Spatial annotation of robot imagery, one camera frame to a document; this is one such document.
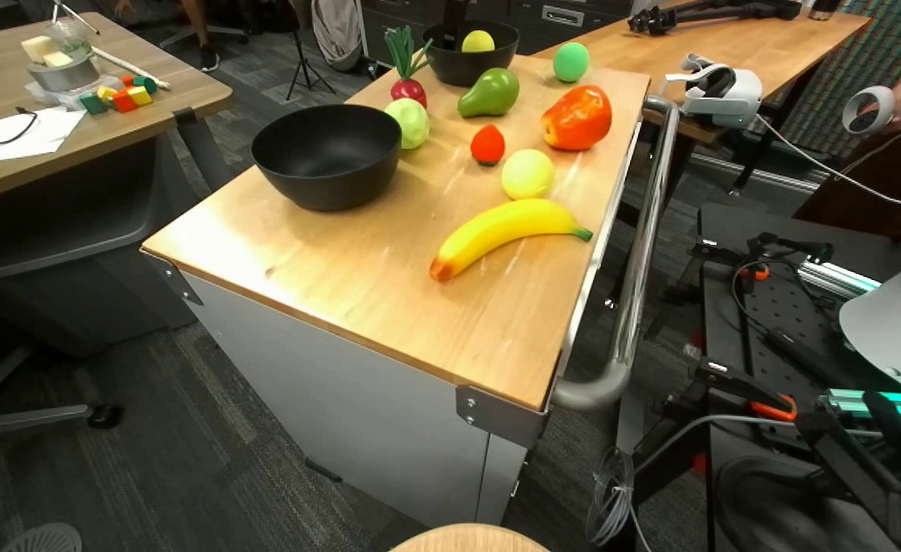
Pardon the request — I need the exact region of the black tripod stand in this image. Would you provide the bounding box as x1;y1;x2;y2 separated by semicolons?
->
283;0;345;103

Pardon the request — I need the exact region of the aluminium extrusion bar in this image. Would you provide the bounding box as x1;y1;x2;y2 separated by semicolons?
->
795;256;889;299

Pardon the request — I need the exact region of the white machine housing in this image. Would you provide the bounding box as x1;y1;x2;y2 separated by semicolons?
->
838;270;901;416

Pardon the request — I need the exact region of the white VR controller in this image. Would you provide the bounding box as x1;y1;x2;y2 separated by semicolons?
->
840;84;901;137

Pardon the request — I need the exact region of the black device on table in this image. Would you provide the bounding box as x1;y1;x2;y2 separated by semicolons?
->
628;0;805;40

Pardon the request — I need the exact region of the wooden conference table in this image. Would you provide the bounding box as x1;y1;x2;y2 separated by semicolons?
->
0;10;236;211

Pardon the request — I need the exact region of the black mesh office chair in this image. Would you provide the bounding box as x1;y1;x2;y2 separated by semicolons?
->
0;317;125;444

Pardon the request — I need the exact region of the white stick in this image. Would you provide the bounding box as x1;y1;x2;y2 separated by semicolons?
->
92;44;172;92

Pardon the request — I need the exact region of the white paper sheet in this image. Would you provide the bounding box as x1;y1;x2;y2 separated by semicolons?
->
0;103;90;169

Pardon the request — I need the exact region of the light green dimpled ball toy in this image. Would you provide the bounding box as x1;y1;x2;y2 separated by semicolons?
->
385;96;434;152

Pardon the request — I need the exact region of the yellow round fruit toy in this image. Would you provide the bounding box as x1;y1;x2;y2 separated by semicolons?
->
459;27;501;59
501;148;558;203

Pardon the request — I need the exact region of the white VR headset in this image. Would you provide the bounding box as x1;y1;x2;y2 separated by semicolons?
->
663;56;768;132

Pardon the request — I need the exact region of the clear plastic cup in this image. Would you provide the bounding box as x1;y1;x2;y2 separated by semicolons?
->
50;13;99;61

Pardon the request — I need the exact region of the chrome cart handle bar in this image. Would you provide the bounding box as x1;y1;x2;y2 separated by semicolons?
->
551;96;683;411

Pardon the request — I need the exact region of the small red fruit toy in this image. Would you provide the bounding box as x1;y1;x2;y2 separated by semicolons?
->
384;23;434;109

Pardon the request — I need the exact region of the wooden top tool cart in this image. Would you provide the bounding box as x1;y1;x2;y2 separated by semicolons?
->
141;48;656;531

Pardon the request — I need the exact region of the large black bowl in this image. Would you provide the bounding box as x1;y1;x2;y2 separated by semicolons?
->
423;22;525;90

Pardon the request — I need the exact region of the red strawberry toy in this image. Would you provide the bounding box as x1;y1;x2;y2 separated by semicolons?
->
468;121;509;169

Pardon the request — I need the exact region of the orange fruit toy green stem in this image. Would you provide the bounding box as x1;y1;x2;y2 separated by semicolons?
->
541;84;617;152

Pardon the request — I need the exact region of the yellow banana toy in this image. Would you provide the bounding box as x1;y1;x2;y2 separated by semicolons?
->
430;196;599;285

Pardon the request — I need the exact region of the wooden side table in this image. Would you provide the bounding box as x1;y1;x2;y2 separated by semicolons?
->
535;5;875;148

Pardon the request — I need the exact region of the green fabric partition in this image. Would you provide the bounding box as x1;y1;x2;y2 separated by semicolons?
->
776;0;901;166

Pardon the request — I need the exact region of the white headset cable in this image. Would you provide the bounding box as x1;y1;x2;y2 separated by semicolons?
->
755;109;901;220

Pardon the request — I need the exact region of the green round fruit toy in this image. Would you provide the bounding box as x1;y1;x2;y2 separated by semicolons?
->
551;40;594;85

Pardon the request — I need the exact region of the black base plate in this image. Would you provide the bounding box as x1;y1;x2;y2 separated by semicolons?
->
675;203;901;552

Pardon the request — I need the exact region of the orange handled clamp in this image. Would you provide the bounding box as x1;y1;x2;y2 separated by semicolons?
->
741;392;802;426
729;256;782;292

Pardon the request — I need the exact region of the round wooden stool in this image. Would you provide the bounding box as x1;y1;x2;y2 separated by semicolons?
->
385;519;555;552

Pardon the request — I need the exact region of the small black bowl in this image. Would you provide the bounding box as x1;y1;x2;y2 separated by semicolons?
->
252;101;405;213

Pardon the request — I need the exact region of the green pear toy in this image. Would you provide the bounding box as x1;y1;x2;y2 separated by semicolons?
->
456;65;520;119

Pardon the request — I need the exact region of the grey hanging cloth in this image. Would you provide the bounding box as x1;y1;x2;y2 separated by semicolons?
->
310;0;367;74

